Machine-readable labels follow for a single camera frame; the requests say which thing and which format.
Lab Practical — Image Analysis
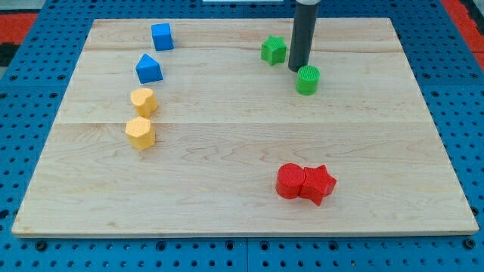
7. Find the red star block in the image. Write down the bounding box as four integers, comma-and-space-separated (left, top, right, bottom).
299, 165, 337, 206

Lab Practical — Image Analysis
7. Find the yellow heart block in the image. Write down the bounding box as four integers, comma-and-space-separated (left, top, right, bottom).
130, 88, 158, 118

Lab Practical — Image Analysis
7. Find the red cylinder block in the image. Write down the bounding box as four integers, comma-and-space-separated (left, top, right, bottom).
275, 163, 306, 199

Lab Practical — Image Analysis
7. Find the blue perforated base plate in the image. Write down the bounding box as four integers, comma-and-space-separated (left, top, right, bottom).
1, 1, 483, 271

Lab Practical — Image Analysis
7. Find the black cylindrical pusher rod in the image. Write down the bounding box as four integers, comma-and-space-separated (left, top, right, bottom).
288, 0, 320, 72

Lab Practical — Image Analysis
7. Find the blue triangular prism block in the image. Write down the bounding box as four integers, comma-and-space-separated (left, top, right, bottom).
135, 54, 163, 84

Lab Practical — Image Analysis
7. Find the light wooden board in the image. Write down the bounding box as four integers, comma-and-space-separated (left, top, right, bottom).
12, 18, 479, 238

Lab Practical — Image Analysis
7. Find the blue cube block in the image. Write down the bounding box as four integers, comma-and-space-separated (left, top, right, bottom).
151, 23, 175, 51

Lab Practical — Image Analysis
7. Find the green cylinder block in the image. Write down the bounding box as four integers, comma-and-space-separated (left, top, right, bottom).
296, 65, 321, 96

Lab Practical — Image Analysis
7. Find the yellow hexagon block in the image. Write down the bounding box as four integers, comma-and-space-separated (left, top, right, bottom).
125, 116, 156, 150

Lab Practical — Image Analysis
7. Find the green star block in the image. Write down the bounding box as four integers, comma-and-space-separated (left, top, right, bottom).
260, 35, 287, 66

